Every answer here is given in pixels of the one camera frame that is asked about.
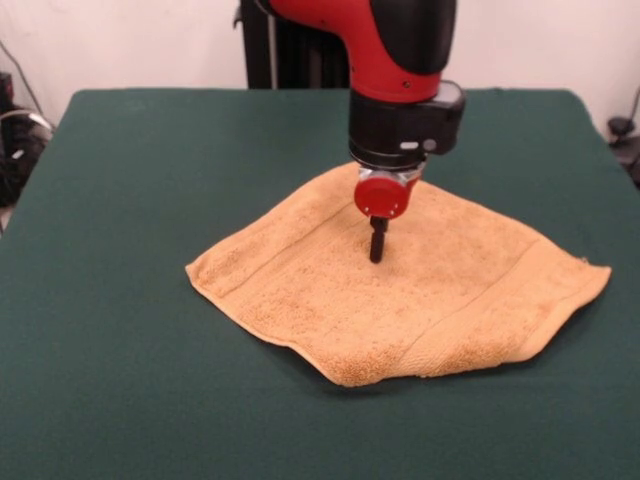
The dark green table cloth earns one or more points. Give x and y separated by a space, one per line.
150 375

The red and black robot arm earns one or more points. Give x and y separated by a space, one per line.
400 75

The tan terry cloth towel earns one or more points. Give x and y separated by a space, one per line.
400 310

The grey pedestal leg round foot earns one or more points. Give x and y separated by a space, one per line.
621 125

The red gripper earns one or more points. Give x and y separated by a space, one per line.
380 197

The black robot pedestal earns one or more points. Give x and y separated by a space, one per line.
295 55

